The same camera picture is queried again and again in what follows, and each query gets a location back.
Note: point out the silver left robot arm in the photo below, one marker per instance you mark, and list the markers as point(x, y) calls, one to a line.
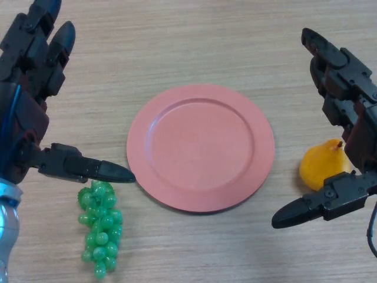
point(7, 227)

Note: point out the green grape bunch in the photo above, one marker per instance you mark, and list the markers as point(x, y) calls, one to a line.
point(100, 227)

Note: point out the pink round plate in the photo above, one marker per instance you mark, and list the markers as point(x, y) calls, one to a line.
point(201, 148)

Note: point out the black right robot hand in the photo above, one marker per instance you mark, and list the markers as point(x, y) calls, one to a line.
point(347, 97)

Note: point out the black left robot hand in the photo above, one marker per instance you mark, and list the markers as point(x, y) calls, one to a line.
point(26, 118)

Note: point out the yellow pear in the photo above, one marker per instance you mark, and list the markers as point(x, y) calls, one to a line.
point(321, 165)

